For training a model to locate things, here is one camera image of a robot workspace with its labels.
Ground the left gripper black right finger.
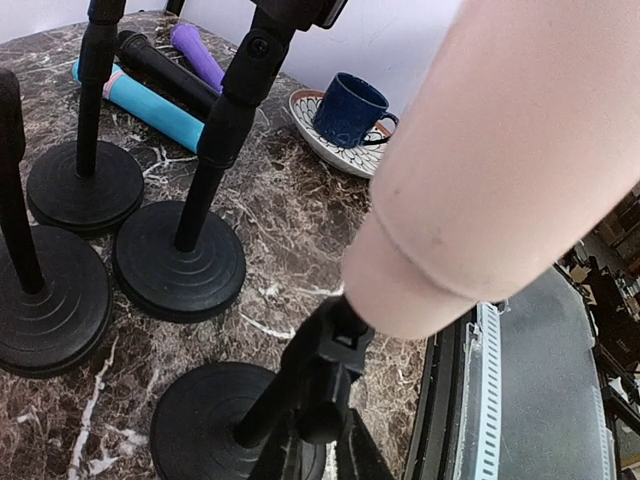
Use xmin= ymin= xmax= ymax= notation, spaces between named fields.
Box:
xmin=334 ymin=408 xmax=393 ymax=480

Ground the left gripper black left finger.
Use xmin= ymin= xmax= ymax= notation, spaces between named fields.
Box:
xmin=248 ymin=429 xmax=310 ymax=480

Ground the stand holding cream microphone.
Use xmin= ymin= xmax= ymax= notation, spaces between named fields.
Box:
xmin=150 ymin=295 xmax=374 ymax=479

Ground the black microphone stand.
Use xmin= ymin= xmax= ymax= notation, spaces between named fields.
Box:
xmin=111 ymin=1 xmax=345 ymax=323

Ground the stand holding purple microphone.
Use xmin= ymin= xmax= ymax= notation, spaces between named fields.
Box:
xmin=1 ymin=69 xmax=113 ymax=379

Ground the stand holding blue microphone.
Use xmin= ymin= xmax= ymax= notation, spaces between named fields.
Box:
xmin=26 ymin=0 xmax=144 ymax=238

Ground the cream white toy microphone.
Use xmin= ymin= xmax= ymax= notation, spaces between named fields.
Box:
xmin=341 ymin=1 xmax=639 ymax=338

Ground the light blue toy microphone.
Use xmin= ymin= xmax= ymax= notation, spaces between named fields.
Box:
xmin=102 ymin=64 xmax=204 ymax=154

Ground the purple toy microphone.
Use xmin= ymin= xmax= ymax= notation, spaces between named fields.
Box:
xmin=170 ymin=23 xmax=225 ymax=94

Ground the black microphone orange ring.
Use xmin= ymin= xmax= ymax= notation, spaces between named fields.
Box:
xmin=115 ymin=29 xmax=221 ymax=117

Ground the patterned ceramic saucer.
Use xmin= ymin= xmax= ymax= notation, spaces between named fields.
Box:
xmin=288 ymin=89 xmax=387 ymax=179

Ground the dark blue ceramic cup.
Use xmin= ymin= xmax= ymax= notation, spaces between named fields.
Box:
xmin=312 ymin=72 xmax=399 ymax=148

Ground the white slotted cable duct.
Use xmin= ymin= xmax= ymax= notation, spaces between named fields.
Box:
xmin=473 ymin=302 xmax=502 ymax=480

